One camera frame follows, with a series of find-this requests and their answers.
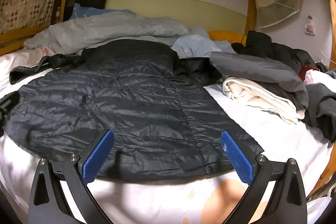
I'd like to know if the white printed bed sheet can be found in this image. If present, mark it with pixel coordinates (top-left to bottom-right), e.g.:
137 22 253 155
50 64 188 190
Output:
1 48 332 223

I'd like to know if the grey folded garment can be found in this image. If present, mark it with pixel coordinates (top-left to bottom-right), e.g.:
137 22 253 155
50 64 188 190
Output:
210 52 309 110

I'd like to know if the grey-green floral duvet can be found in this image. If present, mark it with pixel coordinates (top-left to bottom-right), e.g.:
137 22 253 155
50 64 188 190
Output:
24 11 234 58

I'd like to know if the orange pillow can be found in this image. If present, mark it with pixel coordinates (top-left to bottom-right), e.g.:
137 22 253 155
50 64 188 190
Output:
209 30 247 45

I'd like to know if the blue pillow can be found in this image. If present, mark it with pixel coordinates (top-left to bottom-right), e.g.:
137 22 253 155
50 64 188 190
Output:
70 3 135 19

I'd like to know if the wall hook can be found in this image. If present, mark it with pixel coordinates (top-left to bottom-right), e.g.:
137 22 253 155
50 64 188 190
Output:
305 15 315 36

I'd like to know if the checkered curtain cloth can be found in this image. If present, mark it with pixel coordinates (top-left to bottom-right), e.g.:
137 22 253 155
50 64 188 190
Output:
1 0 55 34

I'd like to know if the dark grey garment right edge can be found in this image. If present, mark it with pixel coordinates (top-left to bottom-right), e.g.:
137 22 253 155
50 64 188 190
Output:
303 84 336 143

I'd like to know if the red object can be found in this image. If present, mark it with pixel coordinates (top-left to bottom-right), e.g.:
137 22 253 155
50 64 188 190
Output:
299 65 320 81

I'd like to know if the black down puffer jacket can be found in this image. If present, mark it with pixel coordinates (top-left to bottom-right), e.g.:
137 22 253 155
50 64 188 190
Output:
3 40 262 181

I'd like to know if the wooden bunk bed frame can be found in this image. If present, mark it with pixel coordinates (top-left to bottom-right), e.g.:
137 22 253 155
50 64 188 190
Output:
0 0 336 196

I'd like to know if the black clothes pile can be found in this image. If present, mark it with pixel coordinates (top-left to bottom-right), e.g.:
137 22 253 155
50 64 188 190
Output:
232 31 321 74

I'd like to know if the cream folded garment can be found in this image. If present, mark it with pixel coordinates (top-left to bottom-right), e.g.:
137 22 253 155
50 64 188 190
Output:
222 77 305 124

